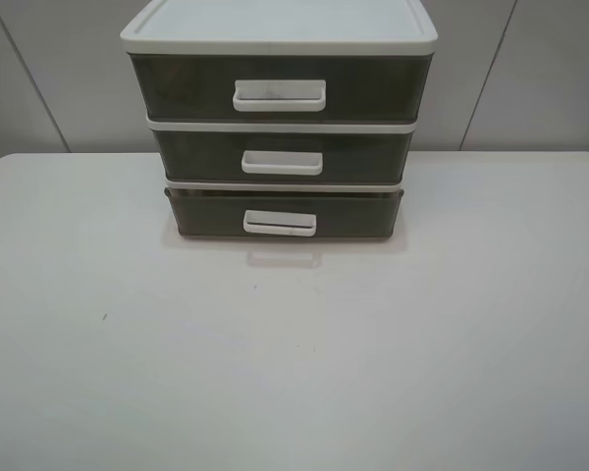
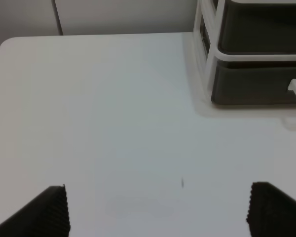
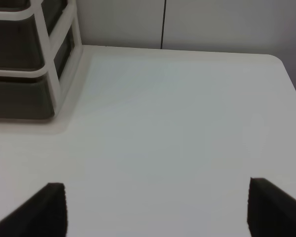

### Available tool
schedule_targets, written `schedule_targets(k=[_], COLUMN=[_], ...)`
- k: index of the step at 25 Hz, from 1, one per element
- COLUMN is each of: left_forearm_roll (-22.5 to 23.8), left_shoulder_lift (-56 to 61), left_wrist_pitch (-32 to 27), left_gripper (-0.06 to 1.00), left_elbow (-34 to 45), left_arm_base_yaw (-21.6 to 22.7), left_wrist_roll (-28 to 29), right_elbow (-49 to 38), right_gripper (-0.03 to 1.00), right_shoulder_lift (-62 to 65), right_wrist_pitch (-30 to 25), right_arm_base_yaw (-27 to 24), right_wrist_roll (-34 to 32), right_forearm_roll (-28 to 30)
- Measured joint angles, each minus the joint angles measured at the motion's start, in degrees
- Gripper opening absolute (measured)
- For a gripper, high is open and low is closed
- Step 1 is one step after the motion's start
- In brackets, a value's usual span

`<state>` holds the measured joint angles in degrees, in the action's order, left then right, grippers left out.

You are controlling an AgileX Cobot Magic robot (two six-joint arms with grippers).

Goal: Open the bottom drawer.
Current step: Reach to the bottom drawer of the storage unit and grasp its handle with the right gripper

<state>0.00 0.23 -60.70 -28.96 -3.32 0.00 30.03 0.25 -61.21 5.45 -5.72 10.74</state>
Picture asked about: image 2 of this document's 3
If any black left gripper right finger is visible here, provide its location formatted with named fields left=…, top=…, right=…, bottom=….
left=246, top=182, right=296, bottom=237

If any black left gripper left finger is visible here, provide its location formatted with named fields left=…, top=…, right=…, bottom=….
left=0, top=185, right=71, bottom=237

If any brown bottom drawer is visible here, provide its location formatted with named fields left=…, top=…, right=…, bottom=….
left=211, top=65, right=296, bottom=105

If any brown drawer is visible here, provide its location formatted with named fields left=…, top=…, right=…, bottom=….
left=198, top=0, right=296, bottom=55
left=211, top=65, right=296, bottom=105

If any brown middle drawer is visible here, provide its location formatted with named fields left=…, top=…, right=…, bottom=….
left=198, top=0, right=296, bottom=55

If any white drawer cabinet frame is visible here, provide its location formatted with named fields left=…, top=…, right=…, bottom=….
left=192, top=0, right=296, bottom=87

